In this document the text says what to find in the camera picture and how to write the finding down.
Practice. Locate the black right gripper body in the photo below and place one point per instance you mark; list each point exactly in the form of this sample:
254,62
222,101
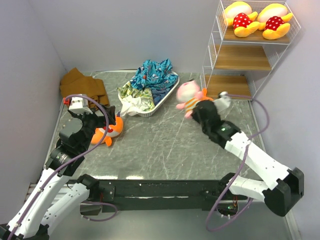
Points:
195,115

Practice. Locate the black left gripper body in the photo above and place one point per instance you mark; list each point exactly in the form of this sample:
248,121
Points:
91,122

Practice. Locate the orange fox plush toy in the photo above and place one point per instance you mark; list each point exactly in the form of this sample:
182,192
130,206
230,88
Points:
112,132

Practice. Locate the pink pig plush striped shirt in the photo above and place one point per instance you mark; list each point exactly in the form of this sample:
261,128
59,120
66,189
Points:
188,95

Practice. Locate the yellow plush red dotted dress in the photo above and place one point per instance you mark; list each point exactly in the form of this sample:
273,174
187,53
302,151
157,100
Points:
274,21

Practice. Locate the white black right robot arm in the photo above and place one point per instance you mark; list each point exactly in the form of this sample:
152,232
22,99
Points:
279,187

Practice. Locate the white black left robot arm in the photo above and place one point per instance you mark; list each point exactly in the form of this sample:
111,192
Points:
39,216

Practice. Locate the orange whale plush toy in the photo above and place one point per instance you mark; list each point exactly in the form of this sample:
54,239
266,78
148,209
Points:
204,96

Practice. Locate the green white patterned cloth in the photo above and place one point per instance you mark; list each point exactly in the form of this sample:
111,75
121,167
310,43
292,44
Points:
135,101

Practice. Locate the white plastic laundry basket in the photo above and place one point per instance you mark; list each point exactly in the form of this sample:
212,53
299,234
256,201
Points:
160,97

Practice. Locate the brown folded cloth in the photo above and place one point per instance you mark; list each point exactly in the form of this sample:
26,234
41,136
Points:
74,82

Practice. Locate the blue patterned cloth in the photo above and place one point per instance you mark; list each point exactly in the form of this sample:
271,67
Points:
154,75

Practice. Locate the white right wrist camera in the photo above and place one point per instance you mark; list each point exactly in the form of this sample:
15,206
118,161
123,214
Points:
222,102

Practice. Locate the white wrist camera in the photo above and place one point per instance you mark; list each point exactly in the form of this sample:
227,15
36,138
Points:
78,104
222,102

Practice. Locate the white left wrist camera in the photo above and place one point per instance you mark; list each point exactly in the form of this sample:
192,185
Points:
78,104

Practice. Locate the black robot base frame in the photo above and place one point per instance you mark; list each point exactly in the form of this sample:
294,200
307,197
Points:
140,194

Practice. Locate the white wire wooden shelf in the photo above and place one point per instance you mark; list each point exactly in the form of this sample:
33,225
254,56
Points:
240,65

